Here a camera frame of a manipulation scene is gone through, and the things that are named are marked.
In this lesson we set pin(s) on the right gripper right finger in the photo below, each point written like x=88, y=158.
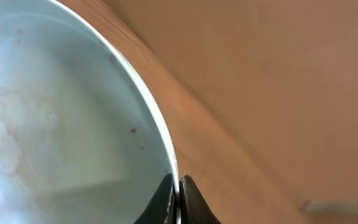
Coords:
x=193, y=206

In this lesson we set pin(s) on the light blue plate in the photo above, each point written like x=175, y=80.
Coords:
x=82, y=139

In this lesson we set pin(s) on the brown cardboard backdrop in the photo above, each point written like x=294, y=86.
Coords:
x=280, y=75

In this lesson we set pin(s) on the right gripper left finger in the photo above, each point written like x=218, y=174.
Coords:
x=161, y=208

